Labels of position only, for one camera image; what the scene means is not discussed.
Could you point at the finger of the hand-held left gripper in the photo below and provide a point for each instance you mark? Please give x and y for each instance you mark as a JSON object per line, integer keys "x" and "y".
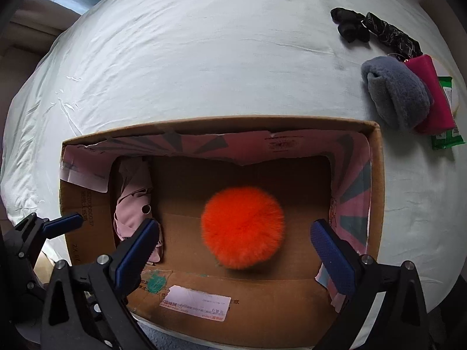
{"x": 62, "y": 224}

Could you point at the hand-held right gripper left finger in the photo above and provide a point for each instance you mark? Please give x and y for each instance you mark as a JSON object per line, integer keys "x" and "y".
{"x": 137, "y": 253}

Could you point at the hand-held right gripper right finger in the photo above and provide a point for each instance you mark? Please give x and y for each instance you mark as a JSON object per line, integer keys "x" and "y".
{"x": 334, "y": 259}

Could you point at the brown cardboard box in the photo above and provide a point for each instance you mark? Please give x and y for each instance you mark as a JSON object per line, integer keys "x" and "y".
{"x": 255, "y": 291}

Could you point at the orange fluffy pompom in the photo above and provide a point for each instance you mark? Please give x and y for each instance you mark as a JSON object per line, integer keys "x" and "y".
{"x": 242, "y": 228}

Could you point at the pink cloth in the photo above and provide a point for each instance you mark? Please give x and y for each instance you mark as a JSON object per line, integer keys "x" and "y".
{"x": 133, "y": 197}

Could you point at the green wet wipes packet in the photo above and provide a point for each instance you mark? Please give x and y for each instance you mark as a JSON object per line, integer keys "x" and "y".
{"x": 449, "y": 136}

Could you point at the grey plush slipper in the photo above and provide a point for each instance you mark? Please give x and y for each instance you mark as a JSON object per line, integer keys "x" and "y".
{"x": 397, "y": 91}

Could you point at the magenta fabric pouch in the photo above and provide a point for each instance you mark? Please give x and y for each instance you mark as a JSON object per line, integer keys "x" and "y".
{"x": 436, "y": 98}

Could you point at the white bed sheet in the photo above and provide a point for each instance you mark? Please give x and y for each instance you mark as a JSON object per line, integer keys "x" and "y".
{"x": 219, "y": 62}

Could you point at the black patterned cloth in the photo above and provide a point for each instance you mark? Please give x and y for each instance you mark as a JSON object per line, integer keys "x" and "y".
{"x": 396, "y": 36}

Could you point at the black knit glove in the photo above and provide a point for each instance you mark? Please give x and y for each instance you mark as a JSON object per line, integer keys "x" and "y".
{"x": 348, "y": 22}

